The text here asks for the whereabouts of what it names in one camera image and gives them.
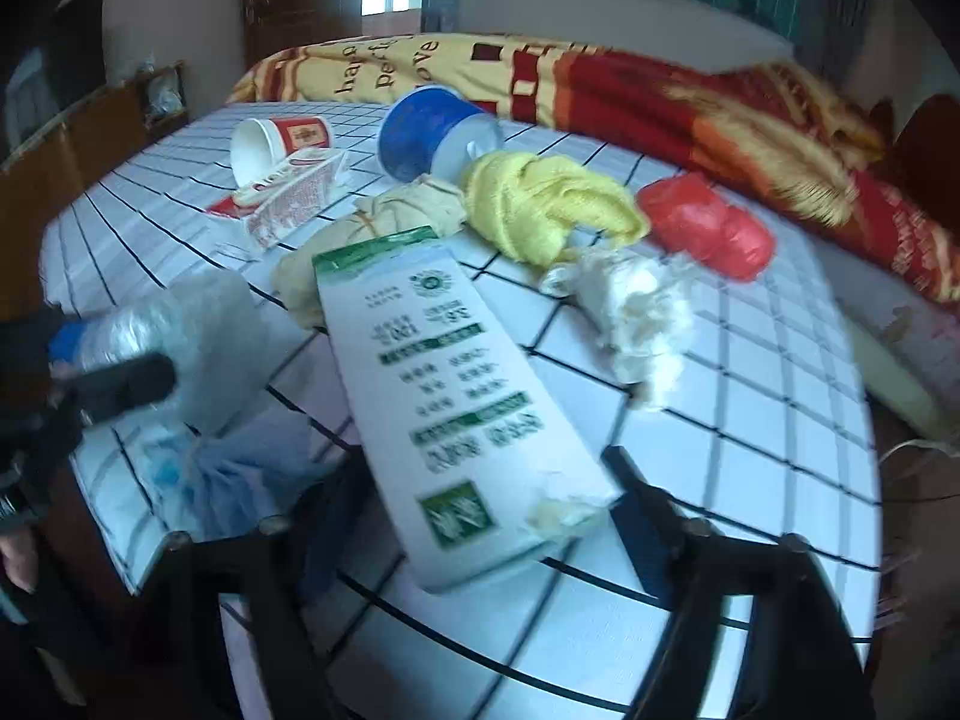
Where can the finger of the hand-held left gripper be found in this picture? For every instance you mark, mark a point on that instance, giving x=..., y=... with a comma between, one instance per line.
x=124, y=388

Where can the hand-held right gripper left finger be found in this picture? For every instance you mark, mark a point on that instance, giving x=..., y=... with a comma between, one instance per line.
x=330, y=517

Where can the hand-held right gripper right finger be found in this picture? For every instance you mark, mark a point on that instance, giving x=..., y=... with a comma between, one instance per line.
x=636, y=510

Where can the clear plastic bottle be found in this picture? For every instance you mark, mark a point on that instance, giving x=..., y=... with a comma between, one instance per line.
x=195, y=345

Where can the white green tissue pack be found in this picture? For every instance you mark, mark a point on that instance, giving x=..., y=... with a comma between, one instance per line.
x=450, y=405

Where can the red white paper cup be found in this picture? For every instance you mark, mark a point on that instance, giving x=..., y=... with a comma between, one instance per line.
x=270, y=146

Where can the person's left hand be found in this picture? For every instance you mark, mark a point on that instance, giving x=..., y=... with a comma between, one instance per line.
x=16, y=559

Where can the pale blue plastic bag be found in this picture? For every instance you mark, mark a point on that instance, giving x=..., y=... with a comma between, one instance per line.
x=202, y=480

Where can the white checkered tablecloth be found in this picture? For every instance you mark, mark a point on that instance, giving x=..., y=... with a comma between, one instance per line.
x=750, y=405

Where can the white crumpled tissue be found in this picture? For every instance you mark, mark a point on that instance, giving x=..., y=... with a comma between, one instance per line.
x=637, y=315

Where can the wooden cabinet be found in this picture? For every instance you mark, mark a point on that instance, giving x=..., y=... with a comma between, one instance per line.
x=67, y=157

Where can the red white snack wrapper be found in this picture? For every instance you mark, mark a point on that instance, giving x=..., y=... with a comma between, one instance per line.
x=289, y=199

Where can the red plastic bag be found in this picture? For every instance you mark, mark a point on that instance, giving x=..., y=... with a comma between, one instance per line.
x=705, y=229

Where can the yellow cloth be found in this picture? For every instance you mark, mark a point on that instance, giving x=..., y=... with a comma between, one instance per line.
x=540, y=202

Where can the blue plastic cup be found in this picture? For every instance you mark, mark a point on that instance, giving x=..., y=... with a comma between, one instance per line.
x=427, y=131

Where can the red yellow printed blanket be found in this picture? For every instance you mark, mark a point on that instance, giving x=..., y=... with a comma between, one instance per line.
x=675, y=90

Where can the brown wooden door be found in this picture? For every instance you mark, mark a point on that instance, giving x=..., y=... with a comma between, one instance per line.
x=300, y=0

